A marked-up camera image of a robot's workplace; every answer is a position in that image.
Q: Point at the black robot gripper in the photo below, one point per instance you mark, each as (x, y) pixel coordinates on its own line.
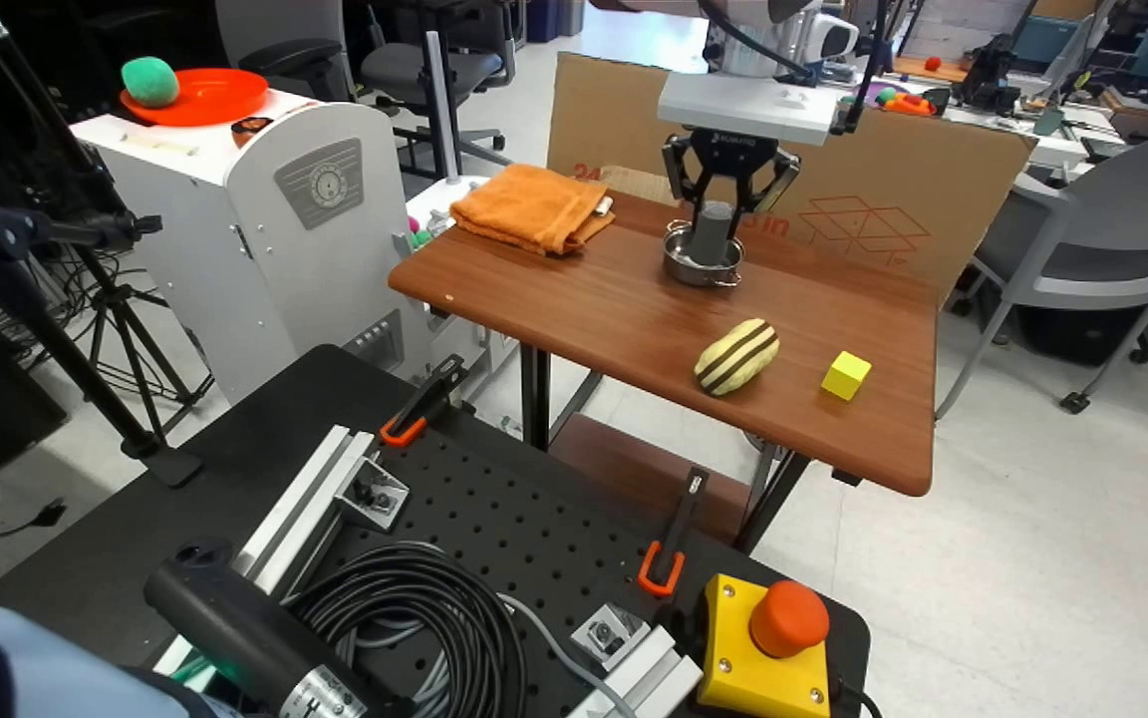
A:
(730, 159)

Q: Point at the grey metal cup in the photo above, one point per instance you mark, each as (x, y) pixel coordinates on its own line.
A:
(714, 232)

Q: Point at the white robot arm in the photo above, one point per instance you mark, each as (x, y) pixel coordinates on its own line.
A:
(800, 31)

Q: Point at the silver pot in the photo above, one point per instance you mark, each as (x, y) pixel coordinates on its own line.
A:
(702, 276)

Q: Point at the yellow block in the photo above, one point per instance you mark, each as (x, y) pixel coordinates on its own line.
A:
(848, 375)

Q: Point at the brown cardboard board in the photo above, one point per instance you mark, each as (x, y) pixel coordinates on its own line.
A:
(879, 219)

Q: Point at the wooden table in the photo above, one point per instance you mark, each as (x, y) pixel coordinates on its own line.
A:
(627, 325)

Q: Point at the yellow striped sponge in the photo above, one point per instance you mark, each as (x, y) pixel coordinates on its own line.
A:
(734, 356)

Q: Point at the orange folded towel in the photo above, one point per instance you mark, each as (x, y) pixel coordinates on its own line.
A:
(536, 206)

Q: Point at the black office chair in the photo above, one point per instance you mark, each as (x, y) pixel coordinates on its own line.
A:
(439, 59)

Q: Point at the black perforated breadboard table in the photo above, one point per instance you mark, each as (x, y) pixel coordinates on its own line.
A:
(520, 503)

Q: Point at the grey office chair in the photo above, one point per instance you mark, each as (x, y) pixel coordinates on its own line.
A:
(1107, 232)

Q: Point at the white equipment cart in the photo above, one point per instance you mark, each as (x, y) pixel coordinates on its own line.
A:
(267, 251)

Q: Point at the yellow emergency stop button box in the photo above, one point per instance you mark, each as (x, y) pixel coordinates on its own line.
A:
(760, 659)

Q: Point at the orange plate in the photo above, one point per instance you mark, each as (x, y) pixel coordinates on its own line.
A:
(220, 95)

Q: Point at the green ball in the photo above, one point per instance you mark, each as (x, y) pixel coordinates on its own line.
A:
(149, 79)

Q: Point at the black tripod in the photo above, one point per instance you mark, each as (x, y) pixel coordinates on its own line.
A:
(109, 319)

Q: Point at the black cylinder tube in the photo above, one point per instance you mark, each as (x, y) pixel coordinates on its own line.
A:
(242, 630)

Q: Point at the blue cloth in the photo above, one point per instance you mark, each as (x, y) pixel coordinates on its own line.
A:
(31, 662)

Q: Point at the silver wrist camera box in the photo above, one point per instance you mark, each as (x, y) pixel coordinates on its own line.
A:
(760, 109)

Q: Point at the aluminium extrusion rail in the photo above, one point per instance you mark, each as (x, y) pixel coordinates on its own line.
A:
(638, 679)
(301, 510)

